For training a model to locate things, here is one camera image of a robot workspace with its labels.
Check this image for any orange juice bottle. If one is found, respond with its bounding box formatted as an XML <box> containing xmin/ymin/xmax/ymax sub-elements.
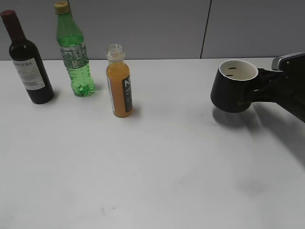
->
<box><xmin>106</xmin><ymin>44</ymin><xmax>133</xmax><ymax>118</ymax></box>

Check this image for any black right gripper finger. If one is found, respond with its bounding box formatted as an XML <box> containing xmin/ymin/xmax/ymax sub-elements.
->
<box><xmin>257</xmin><ymin>68</ymin><xmax>280</xmax><ymax>83</ymax></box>
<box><xmin>245</xmin><ymin>83</ymin><xmax>276</xmax><ymax>109</ymax></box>

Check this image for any green plastic soda bottle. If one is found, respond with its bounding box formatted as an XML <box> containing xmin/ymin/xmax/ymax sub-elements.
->
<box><xmin>54</xmin><ymin>1</ymin><xmax>95</xmax><ymax>97</ymax></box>

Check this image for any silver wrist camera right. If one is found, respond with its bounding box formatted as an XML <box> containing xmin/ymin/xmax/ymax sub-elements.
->
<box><xmin>271</xmin><ymin>52</ymin><xmax>305</xmax><ymax>71</ymax></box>

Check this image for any black ceramic mug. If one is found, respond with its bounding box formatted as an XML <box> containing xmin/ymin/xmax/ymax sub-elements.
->
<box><xmin>210</xmin><ymin>59</ymin><xmax>258</xmax><ymax>113</ymax></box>

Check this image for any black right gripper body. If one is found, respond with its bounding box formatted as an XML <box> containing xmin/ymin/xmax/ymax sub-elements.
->
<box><xmin>278</xmin><ymin>62</ymin><xmax>305</xmax><ymax>122</ymax></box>

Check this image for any red wine bottle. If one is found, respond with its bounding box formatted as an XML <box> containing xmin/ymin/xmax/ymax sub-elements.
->
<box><xmin>0</xmin><ymin>10</ymin><xmax>54</xmax><ymax>104</ymax></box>

